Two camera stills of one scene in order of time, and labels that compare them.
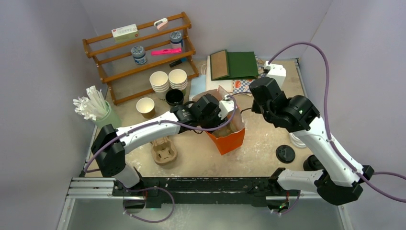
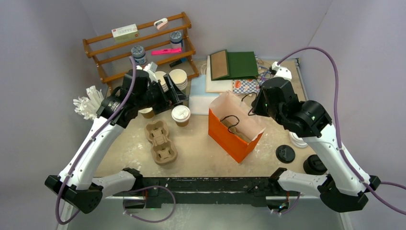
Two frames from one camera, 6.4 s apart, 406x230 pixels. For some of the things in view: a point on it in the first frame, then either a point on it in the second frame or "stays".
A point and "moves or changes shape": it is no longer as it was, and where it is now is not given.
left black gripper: x=218 y=120 → x=176 y=96
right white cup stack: x=178 y=79 stays
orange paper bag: x=231 y=138 moves or changes shape
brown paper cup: x=146 y=106 stays
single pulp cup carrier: x=226 y=130 → x=232 y=129
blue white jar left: x=139 y=54 stays
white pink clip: x=160 y=23 stays
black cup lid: x=286 y=154 stays
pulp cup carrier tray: x=163 y=151 stays
